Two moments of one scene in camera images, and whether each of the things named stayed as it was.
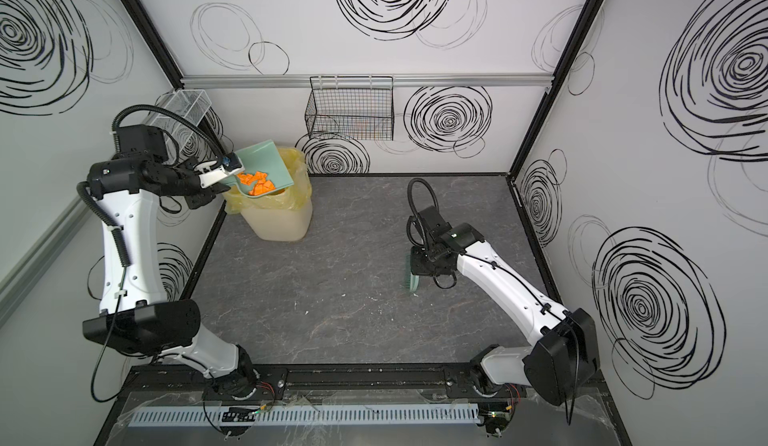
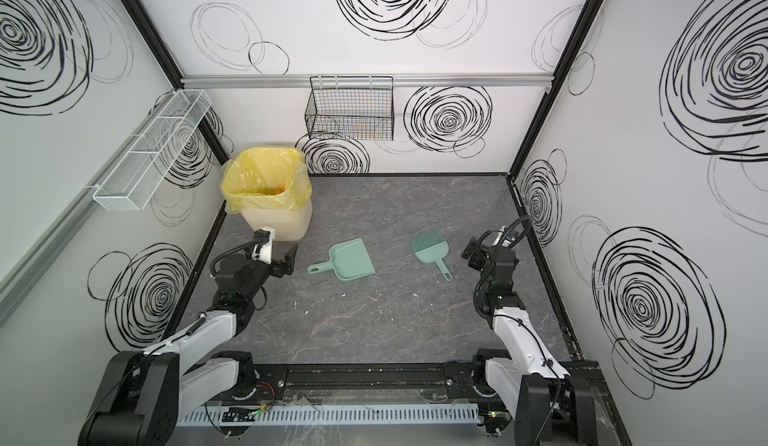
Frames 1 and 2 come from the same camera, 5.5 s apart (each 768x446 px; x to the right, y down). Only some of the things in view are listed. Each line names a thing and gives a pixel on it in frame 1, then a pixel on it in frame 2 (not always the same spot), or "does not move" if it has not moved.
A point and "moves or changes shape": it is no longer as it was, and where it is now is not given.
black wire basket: (351, 108) does not move
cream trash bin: (280, 225) does not move
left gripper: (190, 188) to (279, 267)
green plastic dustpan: (262, 157) to (349, 261)
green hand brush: (412, 280) moves or changes shape
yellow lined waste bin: (296, 197) does not move
